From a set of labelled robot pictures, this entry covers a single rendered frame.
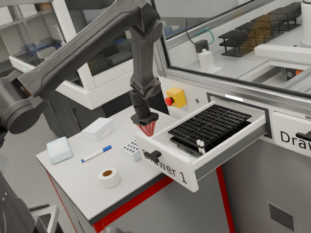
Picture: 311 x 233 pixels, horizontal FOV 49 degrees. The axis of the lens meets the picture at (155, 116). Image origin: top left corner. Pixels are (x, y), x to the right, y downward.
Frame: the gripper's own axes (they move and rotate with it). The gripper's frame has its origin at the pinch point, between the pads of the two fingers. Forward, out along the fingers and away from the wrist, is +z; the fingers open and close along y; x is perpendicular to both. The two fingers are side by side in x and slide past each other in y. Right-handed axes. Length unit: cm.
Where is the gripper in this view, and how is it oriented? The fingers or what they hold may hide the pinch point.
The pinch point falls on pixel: (150, 135)
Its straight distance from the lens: 136.5
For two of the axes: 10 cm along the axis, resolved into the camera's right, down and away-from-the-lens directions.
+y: -6.8, -1.6, 7.2
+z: 2.5, 8.6, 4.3
